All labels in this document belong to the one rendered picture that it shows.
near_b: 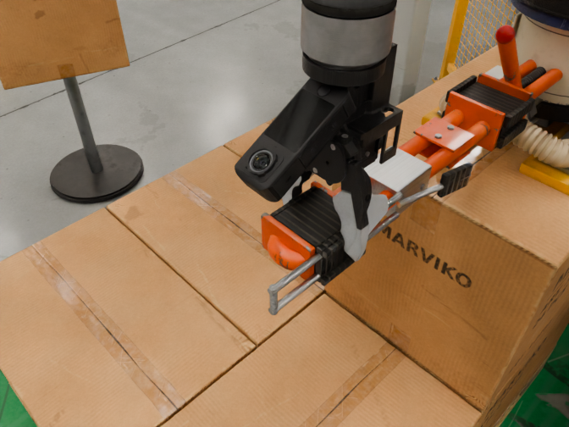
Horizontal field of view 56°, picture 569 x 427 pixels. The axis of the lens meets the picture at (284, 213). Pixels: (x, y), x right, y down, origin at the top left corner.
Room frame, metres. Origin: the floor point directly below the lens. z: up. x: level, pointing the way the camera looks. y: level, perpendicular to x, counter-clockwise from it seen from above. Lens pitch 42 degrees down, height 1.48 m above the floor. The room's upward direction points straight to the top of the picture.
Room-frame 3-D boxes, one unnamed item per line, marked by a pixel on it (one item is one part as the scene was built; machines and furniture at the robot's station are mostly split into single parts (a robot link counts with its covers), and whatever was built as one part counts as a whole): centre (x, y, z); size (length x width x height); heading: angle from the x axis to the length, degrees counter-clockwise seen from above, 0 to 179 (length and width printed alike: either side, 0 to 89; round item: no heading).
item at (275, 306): (0.42, -0.11, 1.07); 0.31 x 0.03 x 0.05; 134
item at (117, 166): (1.87, 0.83, 0.31); 0.40 x 0.40 x 0.62
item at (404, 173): (0.51, -0.13, 1.07); 0.07 x 0.07 x 0.04; 44
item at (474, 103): (0.66, -0.29, 1.07); 0.10 x 0.08 x 0.06; 44
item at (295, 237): (0.42, -0.03, 1.07); 0.08 x 0.07 x 0.05; 134
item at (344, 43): (0.43, -0.05, 1.29); 0.08 x 0.08 x 0.05
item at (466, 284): (0.83, -0.44, 0.75); 0.60 x 0.40 x 0.40; 134
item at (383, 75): (0.43, -0.06, 1.21); 0.09 x 0.08 x 0.12; 134
